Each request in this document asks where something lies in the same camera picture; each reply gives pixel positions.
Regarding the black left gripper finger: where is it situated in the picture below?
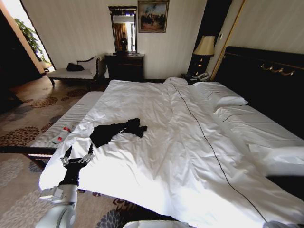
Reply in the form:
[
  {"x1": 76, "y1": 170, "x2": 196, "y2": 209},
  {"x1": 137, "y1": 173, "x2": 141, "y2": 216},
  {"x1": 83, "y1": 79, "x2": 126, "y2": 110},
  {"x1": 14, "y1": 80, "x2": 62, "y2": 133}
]
[
  {"x1": 77, "y1": 143, "x2": 95, "y2": 164},
  {"x1": 60, "y1": 145, "x2": 73, "y2": 166}
]

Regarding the striped white bed bench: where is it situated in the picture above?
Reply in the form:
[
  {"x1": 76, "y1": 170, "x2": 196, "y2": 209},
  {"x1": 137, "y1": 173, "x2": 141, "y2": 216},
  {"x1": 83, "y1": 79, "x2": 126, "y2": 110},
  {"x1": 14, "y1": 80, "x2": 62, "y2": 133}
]
[{"x1": 0, "y1": 91, "x2": 105, "y2": 171}]

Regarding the red and white bottle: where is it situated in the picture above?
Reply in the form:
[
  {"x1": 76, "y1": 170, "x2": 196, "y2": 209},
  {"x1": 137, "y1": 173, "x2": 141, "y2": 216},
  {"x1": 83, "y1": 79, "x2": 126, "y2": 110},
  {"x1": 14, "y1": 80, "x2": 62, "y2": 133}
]
[{"x1": 51, "y1": 126, "x2": 73, "y2": 145}]

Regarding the black garment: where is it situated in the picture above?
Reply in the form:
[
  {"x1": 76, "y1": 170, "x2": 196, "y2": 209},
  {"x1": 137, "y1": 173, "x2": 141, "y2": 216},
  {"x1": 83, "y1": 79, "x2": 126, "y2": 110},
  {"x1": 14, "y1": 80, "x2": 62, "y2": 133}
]
[{"x1": 89, "y1": 118, "x2": 148, "y2": 149}]

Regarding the white duvet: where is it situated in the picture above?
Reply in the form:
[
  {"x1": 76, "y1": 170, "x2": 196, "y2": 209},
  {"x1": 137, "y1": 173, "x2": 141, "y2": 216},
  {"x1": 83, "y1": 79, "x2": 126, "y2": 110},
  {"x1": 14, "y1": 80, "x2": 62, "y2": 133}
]
[{"x1": 39, "y1": 77, "x2": 304, "y2": 228}]

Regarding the white chaise longue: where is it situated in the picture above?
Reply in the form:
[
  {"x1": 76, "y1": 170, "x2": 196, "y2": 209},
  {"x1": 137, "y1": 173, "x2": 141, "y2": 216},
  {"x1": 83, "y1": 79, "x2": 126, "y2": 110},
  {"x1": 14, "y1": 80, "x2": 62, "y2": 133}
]
[{"x1": 46, "y1": 56, "x2": 102, "y2": 87}]

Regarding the black bag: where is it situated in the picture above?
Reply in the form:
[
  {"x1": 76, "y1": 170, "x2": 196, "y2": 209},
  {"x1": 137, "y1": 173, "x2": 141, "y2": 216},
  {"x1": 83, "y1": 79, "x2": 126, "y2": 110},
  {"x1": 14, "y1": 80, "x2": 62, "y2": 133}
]
[{"x1": 66, "y1": 63, "x2": 85, "y2": 72}]

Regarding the dark wooden dresser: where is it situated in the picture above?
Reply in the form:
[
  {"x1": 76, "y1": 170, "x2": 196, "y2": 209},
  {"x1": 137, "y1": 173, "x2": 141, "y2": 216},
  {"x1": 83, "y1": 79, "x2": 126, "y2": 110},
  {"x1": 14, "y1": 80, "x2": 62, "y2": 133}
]
[{"x1": 104, "y1": 53, "x2": 145, "y2": 82}]

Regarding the white robot front shell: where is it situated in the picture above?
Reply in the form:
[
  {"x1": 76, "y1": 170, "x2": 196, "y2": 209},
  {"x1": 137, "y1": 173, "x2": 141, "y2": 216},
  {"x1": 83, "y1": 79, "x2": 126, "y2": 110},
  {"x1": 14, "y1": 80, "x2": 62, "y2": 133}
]
[{"x1": 123, "y1": 220, "x2": 198, "y2": 228}]

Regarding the person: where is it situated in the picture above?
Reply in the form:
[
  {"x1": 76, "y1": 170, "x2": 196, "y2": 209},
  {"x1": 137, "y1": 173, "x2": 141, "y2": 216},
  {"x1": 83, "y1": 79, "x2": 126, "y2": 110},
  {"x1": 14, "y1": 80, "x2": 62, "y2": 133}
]
[{"x1": 119, "y1": 32, "x2": 129, "y2": 52}]

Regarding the dark nightstand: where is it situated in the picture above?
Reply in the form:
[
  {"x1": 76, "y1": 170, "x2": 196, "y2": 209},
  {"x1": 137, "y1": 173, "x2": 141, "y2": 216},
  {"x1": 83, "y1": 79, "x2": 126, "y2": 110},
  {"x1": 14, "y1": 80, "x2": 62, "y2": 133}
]
[{"x1": 181, "y1": 73, "x2": 211, "y2": 86}]

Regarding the green potted plant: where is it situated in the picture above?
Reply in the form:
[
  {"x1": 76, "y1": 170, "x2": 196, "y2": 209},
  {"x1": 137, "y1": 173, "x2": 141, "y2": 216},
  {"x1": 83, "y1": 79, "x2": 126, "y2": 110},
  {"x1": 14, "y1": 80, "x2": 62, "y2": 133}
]
[{"x1": 14, "y1": 18, "x2": 51, "y2": 64}]

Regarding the white pillow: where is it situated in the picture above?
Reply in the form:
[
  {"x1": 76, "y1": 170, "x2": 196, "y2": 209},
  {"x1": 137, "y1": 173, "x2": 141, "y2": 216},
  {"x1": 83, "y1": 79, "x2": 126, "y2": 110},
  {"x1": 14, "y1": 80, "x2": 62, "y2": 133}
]
[
  {"x1": 262, "y1": 147, "x2": 304, "y2": 177},
  {"x1": 192, "y1": 81, "x2": 249, "y2": 111}
]

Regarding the gold framed painting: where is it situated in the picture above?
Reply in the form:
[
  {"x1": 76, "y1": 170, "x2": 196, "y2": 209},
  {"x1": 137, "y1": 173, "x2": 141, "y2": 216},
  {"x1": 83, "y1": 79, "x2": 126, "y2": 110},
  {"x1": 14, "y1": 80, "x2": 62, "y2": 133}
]
[{"x1": 137, "y1": 0, "x2": 170, "y2": 33}]

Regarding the cream shade table lamp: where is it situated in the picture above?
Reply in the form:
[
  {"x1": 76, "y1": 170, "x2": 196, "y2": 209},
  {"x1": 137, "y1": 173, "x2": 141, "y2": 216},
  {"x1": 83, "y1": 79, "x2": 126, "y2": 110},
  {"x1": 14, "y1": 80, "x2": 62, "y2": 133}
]
[{"x1": 192, "y1": 35, "x2": 216, "y2": 75}]

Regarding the dark wooden headboard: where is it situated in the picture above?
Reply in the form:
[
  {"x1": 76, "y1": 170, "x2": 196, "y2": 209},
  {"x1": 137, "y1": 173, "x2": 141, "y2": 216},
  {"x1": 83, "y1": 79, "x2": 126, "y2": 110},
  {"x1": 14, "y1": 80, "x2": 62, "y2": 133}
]
[{"x1": 213, "y1": 46, "x2": 304, "y2": 140}]

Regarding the dark framed wall mirror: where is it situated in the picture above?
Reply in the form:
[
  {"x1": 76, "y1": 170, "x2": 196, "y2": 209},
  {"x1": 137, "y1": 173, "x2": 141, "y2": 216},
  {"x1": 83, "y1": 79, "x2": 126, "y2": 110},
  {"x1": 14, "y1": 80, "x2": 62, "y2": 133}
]
[{"x1": 108, "y1": 6, "x2": 138, "y2": 54}]

